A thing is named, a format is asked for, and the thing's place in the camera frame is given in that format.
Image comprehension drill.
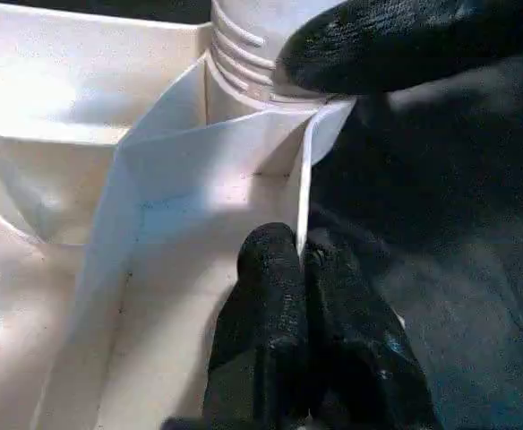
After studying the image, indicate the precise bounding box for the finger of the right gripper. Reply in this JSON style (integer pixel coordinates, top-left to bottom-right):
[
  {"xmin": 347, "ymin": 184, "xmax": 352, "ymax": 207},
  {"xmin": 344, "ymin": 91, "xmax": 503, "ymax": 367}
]
[{"xmin": 279, "ymin": 0, "xmax": 523, "ymax": 97}]

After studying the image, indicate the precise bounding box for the white plastic table leg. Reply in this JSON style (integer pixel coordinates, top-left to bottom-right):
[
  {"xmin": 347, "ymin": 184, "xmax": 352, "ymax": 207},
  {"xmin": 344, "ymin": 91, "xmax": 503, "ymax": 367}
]
[{"xmin": 210, "ymin": 0, "xmax": 345, "ymax": 104}]

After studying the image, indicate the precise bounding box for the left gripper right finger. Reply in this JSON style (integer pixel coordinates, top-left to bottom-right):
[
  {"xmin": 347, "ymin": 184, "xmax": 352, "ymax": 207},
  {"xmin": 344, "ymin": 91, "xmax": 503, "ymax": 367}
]
[{"xmin": 302, "ymin": 231, "xmax": 443, "ymax": 430}]

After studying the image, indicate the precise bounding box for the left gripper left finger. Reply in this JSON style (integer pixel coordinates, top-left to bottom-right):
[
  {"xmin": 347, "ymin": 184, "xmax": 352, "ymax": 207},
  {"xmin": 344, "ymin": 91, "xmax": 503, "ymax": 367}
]
[{"xmin": 203, "ymin": 224, "xmax": 312, "ymax": 430}]

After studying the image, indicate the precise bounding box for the white compartment tray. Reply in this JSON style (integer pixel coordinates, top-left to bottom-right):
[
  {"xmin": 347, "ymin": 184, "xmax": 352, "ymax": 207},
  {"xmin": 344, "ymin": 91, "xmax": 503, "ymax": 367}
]
[{"xmin": 0, "ymin": 0, "xmax": 356, "ymax": 430}]

